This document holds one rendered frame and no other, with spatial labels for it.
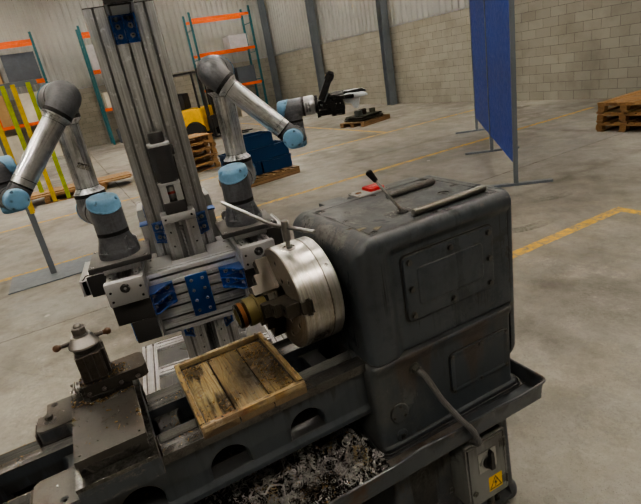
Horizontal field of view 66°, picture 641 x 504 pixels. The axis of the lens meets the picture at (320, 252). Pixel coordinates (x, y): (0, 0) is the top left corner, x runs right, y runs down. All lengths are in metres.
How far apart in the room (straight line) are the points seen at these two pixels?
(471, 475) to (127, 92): 1.86
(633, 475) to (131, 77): 2.49
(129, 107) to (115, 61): 0.17
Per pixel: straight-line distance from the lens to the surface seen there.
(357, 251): 1.31
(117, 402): 1.47
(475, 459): 1.88
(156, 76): 2.09
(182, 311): 2.06
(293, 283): 1.34
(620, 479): 2.44
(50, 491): 1.41
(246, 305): 1.42
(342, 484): 1.57
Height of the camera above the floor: 1.71
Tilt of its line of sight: 21 degrees down
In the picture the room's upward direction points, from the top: 10 degrees counter-clockwise
